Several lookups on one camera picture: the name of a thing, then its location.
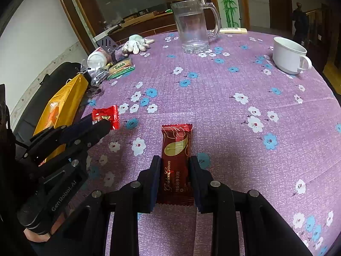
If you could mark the white jar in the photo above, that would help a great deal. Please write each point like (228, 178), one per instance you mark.
(97, 58)

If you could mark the white cup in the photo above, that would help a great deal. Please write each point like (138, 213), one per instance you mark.
(286, 56)

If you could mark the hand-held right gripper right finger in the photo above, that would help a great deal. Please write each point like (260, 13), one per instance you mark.
(197, 184)

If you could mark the clear glass mug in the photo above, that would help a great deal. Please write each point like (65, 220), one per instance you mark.
(191, 32)

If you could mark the small red candy packet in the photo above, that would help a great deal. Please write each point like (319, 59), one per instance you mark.
(106, 114)

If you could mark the black bag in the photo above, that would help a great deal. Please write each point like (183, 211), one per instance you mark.
(48, 85)

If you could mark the white glove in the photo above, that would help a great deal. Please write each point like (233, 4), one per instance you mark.
(135, 44)

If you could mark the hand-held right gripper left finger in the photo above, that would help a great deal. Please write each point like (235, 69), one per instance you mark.
(154, 181)

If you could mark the wooden framed glass window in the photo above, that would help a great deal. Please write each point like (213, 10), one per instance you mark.
(128, 0)

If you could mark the dark brown snack packet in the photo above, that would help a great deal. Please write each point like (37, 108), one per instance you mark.
(174, 152)

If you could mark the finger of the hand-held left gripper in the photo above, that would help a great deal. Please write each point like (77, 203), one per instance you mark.
(78, 124)
(90, 136)

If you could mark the person's left hand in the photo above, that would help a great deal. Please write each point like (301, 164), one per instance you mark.
(37, 236)

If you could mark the green yellow biscuit packet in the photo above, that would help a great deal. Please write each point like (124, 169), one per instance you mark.
(121, 66)

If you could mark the brown wooden door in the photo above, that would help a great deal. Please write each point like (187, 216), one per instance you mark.
(278, 5)

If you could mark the bamboo wall poster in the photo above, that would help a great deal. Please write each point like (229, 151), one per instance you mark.
(227, 2)

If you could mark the clear plastic wrappers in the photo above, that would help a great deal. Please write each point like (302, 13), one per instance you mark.
(97, 78)

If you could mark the cardboard box with yellow tape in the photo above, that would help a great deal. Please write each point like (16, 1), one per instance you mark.
(66, 101)

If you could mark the black slotted stand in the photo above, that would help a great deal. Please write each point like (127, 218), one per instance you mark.
(106, 42)

